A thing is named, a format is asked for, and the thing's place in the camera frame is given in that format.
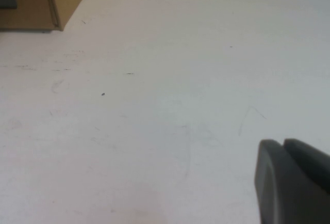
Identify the cardboard shoe box with window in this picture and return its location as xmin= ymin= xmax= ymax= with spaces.
xmin=0 ymin=0 xmax=90 ymax=33

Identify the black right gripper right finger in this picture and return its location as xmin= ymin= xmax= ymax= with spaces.
xmin=283 ymin=137 xmax=330 ymax=182

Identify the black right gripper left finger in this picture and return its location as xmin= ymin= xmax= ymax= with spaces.
xmin=254 ymin=138 xmax=330 ymax=224

